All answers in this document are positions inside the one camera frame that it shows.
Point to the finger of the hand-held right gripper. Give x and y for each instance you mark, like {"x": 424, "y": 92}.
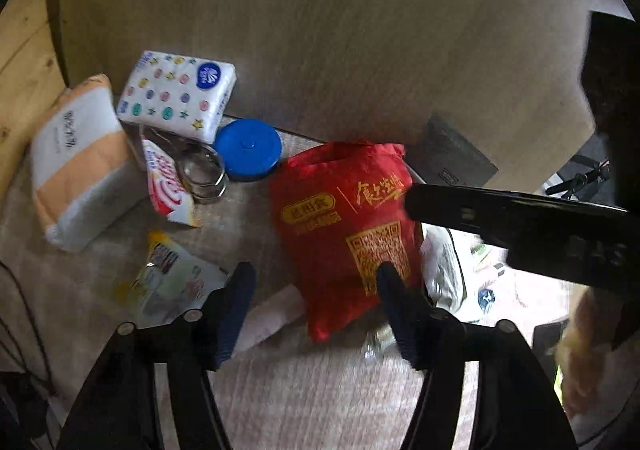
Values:
{"x": 500, "y": 215}

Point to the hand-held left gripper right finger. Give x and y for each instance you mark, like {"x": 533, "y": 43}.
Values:
{"x": 400, "y": 317}

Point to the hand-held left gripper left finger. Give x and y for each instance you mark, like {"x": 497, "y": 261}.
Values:
{"x": 234, "y": 315}

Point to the red snack bag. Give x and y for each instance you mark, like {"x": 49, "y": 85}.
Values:
{"x": 330, "y": 230}

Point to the white dotted tissue pack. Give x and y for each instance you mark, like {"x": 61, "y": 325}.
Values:
{"x": 175, "y": 92}

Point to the grey wooden desktop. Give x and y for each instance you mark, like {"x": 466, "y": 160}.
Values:
{"x": 310, "y": 400}

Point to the person's right hand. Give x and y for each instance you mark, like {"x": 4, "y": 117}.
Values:
{"x": 585, "y": 350}

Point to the clear crumpled plastic wrapper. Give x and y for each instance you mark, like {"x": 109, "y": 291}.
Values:
{"x": 377, "y": 342}

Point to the white paper slip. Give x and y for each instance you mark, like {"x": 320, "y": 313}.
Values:
{"x": 272, "y": 315}

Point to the white plastic packet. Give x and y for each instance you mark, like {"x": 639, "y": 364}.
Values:
{"x": 445, "y": 270}

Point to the yellow and white packet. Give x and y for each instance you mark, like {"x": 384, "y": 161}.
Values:
{"x": 170, "y": 280}

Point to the dark grey flat box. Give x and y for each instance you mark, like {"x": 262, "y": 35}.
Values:
{"x": 452, "y": 157}

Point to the black tripod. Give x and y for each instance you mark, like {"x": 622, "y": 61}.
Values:
{"x": 575, "y": 182}

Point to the red and white snack packet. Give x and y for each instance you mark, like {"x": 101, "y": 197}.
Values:
{"x": 167, "y": 190}

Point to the clear glass jar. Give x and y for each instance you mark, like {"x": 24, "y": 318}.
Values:
{"x": 202, "y": 175}

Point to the blue round lid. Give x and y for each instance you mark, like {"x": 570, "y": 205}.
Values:
{"x": 247, "y": 147}

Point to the orange and white tissue pack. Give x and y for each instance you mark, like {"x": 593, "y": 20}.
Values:
{"x": 80, "y": 160}

